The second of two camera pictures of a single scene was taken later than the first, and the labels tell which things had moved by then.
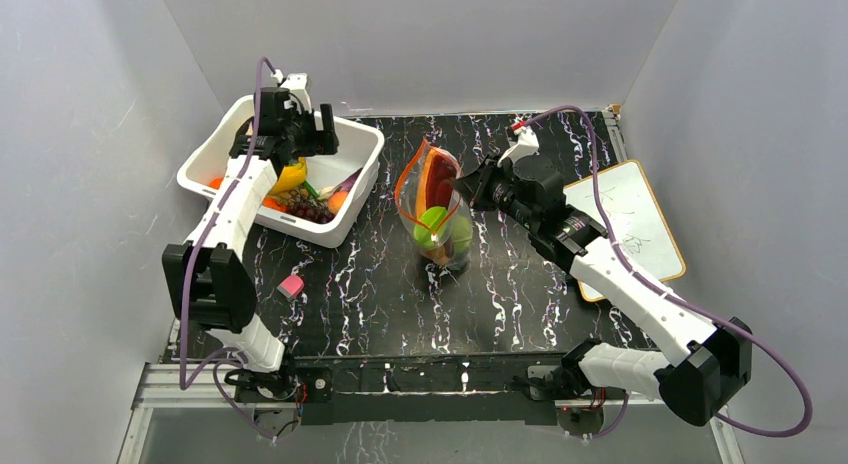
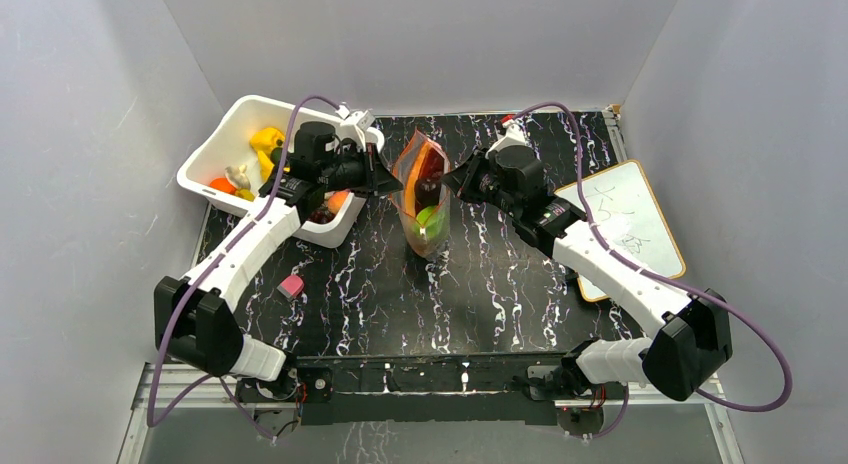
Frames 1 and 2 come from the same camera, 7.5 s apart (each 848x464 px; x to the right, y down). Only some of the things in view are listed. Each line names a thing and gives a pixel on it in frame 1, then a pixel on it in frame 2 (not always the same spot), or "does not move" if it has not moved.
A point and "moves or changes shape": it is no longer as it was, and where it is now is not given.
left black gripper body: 302,133 → 346,175
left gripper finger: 326,140 → 380,176
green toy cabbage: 462,234 → 434,227
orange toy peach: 336,200 does not move
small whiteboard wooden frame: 636,219 does not move
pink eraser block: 291,286 does not move
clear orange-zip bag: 434,210 moves or changes shape
